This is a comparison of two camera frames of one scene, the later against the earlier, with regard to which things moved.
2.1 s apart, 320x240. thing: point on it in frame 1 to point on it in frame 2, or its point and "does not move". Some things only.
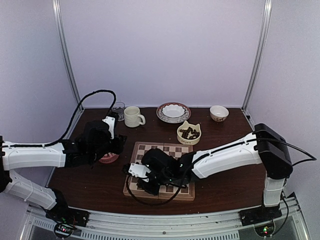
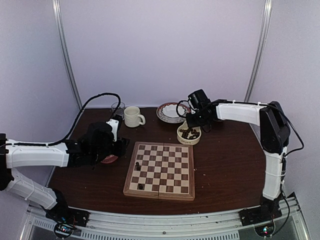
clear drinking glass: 119,108 does not move
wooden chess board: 166,191 does not move
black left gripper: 120,142 does not move
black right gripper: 154,190 to 191,123
